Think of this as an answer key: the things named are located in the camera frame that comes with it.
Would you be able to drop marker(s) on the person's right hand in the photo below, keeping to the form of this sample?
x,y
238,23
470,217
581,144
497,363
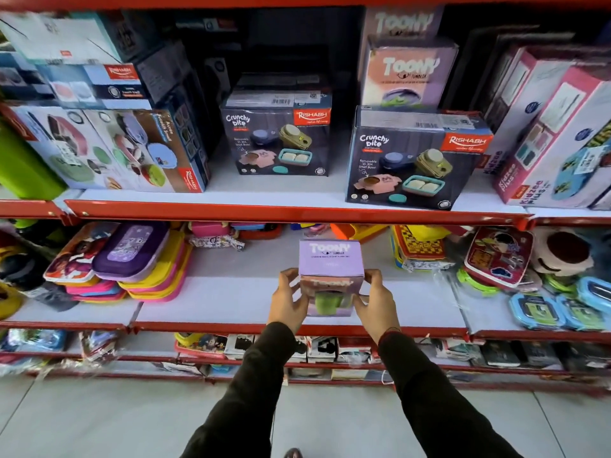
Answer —
x,y
379,310

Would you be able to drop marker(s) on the person's left hand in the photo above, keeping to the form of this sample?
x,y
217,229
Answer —
x,y
282,305

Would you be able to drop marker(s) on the person's left thumb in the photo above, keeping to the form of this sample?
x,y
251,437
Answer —
x,y
302,306

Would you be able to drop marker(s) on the person's right thumb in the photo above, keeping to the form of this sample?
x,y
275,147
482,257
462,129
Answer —
x,y
361,305

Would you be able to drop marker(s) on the small purple tumbler box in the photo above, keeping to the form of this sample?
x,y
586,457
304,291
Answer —
x,y
331,259

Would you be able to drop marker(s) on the person's left forearm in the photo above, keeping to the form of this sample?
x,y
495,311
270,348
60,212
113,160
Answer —
x,y
248,391

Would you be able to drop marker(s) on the person's right forearm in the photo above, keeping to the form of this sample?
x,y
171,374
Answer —
x,y
434,400

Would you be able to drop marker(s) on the red wrist thread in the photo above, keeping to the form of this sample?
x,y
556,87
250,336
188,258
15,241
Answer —
x,y
387,332

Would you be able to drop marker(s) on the row of small product cartons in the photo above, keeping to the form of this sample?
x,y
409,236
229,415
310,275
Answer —
x,y
267,348

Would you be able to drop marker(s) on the orange plastic container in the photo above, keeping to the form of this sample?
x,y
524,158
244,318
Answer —
x,y
358,231

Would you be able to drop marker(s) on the yellow checkered lunch box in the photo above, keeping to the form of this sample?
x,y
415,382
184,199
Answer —
x,y
420,245

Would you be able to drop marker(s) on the red flat lunch box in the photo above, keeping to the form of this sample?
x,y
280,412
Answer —
x,y
260,232

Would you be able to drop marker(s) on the red metal shelving rack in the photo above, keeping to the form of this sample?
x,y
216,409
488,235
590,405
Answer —
x,y
286,212

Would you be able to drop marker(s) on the pink patterned pouch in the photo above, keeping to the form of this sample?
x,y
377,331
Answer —
x,y
215,236

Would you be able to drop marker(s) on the green rimmed container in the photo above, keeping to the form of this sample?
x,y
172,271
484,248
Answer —
x,y
475,282
559,284

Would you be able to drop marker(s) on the red cartoon lunch box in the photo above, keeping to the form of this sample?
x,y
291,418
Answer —
x,y
499,257

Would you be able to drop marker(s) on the stack of yellow pink lunchboxes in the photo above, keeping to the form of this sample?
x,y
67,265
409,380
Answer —
x,y
157,279

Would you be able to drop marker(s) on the person's shoe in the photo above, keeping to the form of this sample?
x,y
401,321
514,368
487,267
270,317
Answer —
x,y
293,454

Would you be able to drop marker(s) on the dark lunch box set carton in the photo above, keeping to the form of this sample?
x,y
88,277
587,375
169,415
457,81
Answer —
x,y
410,157
277,138

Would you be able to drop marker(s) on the blue rimmed food container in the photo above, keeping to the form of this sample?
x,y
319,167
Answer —
x,y
537,312
596,293
582,317

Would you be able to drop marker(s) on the purple plastic lunch box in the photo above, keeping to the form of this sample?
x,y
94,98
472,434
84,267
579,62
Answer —
x,y
129,250

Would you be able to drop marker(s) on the brown round plush case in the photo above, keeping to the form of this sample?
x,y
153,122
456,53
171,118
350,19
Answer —
x,y
563,252

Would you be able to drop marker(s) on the white carton with bowls print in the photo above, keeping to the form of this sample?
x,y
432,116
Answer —
x,y
57,143
143,152

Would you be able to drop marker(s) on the cartoon print lunch box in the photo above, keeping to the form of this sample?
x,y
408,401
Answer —
x,y
76,255

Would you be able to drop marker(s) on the large purple tumbler box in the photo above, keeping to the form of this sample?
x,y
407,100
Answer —
x,y
401,22
405,73

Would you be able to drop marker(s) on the pink and white lunchbox carton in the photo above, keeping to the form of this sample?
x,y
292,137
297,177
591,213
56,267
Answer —
x,y
518,90
553,138

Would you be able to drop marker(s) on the dark upright carton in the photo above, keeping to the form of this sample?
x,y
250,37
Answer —
x,y
482,66

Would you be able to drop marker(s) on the yellow plastic item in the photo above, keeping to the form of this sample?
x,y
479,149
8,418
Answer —
x,y
8,300

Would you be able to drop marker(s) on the blue and white carton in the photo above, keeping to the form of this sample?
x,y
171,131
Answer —
x,y
110,81

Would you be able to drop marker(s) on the green plastic bottle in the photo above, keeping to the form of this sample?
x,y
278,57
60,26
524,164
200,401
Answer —
x,y
24,166

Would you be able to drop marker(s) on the white flat carton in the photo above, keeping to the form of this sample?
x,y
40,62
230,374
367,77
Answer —
x,y
62,35

